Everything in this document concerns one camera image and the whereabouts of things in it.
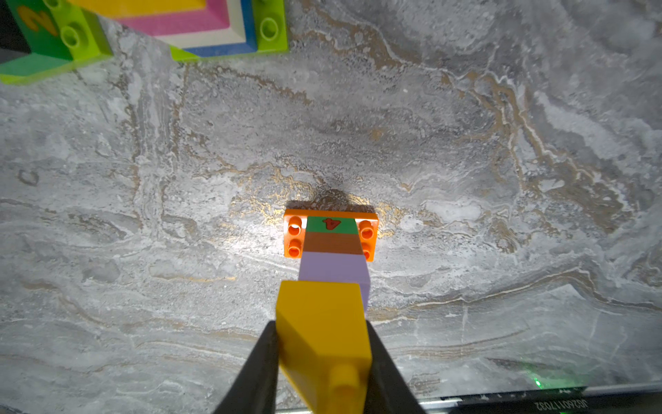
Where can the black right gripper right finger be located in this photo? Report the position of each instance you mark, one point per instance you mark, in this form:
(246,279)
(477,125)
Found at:
(387,392)

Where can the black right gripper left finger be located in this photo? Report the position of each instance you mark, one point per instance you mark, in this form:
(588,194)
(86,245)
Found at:
(254,390)

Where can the yellow sloped lego brick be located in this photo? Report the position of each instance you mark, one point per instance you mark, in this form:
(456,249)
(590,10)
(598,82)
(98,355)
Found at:
(324,347)

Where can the purple square lego brick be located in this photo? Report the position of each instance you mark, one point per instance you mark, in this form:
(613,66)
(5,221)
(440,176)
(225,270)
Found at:
(337,268)

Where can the brown square lego brick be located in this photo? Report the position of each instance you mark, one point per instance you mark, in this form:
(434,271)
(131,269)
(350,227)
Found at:
(325,242)

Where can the orange long lego brick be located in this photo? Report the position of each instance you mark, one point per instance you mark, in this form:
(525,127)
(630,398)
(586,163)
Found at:
(295,222)

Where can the cream small lego brick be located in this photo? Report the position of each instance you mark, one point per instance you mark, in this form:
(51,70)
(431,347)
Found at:
(234,34)

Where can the pink square lego brick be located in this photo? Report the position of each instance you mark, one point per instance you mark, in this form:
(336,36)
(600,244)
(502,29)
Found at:
(214,15)

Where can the lime long base lego brick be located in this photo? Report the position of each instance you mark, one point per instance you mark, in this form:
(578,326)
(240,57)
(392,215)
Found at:
(81,32)

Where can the black square lego brick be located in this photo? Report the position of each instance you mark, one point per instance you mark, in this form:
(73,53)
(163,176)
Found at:
(13,44)

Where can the dark green square lego brick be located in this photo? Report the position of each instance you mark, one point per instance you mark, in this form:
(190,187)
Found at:
(42,33)

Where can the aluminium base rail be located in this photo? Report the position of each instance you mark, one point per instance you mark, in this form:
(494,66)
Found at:
(637,398)

